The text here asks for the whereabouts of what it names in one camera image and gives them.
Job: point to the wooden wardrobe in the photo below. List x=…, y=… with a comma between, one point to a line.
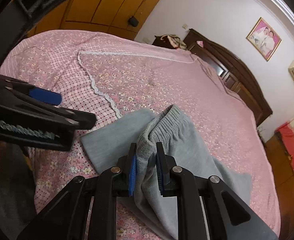
x=107, y=16

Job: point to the dark wooden headboard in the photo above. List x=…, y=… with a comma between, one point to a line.
x=233, y=72

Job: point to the framed wedding photo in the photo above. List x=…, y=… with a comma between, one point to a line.
x=264, y=38

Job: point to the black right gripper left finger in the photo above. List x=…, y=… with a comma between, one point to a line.
x=127, y=181

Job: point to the grey sweat pants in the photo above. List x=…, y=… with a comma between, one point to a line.
x=183, y=145

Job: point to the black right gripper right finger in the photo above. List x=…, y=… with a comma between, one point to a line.
x=164, y=165

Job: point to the pink floral bedspread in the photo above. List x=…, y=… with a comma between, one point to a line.
x=112, y=76

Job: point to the cluttered dark nightstand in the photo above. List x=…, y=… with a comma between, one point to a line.
x=169, y=41

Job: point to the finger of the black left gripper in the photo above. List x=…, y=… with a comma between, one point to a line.
x=45, y=96
x=80, y=119

